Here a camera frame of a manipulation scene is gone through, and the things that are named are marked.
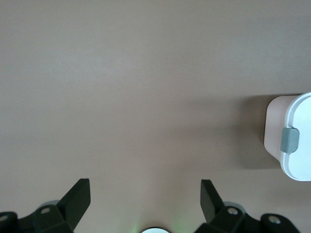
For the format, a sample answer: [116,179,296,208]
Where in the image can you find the white plastic box lid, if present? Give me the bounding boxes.
[279,91,311,182]

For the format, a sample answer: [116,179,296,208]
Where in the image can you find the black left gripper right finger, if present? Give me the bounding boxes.
[194,179,299,233]

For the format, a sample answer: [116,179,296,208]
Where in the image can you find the grey lid latch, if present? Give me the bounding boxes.
[280,128,300,154]

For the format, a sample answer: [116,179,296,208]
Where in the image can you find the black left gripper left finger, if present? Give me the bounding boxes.
[0,179,91,233]

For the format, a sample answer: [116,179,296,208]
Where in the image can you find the pink plastic storage box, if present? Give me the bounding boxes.
[264,95,299,163]

